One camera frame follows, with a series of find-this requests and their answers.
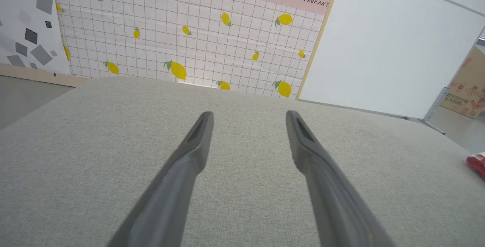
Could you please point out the red cloth garment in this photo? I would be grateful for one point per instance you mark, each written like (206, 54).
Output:
(478, 163)

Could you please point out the grey geometric print panel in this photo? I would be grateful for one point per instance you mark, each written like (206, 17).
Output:
(22, 12)

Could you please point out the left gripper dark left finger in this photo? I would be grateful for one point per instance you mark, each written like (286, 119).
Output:
(178, 186)

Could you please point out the lemon print partition panel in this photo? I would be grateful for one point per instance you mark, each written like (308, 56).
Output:
(212, 57)

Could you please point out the printed cardboard box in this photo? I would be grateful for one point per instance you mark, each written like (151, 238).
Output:
(470, 91)

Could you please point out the white board partition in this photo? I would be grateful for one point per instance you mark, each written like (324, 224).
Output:
(379, 50)

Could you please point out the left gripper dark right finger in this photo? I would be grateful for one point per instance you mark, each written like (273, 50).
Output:
(329, 194)

